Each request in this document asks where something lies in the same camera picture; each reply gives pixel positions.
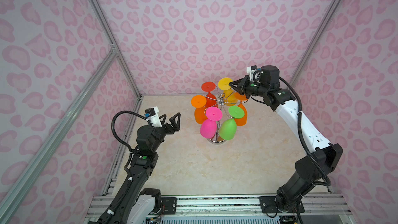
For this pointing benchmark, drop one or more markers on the red wine glass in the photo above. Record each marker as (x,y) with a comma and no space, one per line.
(211,100)

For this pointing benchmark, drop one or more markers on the pink wine glass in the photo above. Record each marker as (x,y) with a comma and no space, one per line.
(210,125)

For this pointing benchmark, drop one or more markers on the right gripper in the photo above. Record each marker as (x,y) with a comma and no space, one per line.
(243,82)

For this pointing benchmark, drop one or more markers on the aluminium frame strut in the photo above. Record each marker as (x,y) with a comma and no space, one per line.
(32,172)

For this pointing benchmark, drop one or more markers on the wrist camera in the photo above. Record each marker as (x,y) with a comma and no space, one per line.
(253,73)
(152,117)

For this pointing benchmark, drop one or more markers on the yellow wine glass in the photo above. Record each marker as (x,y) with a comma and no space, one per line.
(228,92)

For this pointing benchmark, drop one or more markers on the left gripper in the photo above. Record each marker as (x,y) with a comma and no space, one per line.
(175,127)

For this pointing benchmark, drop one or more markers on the chrome wine glass rack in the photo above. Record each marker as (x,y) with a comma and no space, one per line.
(225,113)

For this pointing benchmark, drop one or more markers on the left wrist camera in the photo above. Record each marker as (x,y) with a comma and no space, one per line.
(152,117)

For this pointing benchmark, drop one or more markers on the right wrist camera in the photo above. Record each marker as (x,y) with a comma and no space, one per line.
(253,73)

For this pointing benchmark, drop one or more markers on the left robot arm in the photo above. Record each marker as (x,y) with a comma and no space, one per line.
(136,174)

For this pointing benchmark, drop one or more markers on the green wine glass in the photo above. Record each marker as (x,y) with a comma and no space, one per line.
(228,129)

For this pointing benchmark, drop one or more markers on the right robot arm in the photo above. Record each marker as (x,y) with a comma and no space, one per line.
(321,156)

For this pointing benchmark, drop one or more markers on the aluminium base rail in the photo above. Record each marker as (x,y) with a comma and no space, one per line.
(318,208)

